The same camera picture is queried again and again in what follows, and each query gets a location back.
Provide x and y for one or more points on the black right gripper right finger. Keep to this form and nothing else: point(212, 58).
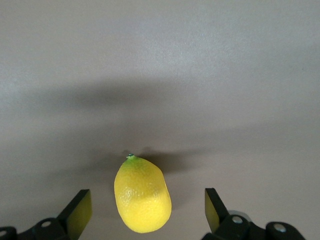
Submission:
point(220, 220)

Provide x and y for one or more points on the yellow lemon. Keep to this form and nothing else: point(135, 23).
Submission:
point(142, 200)

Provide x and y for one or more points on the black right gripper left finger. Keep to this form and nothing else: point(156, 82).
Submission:
point(75, 215)

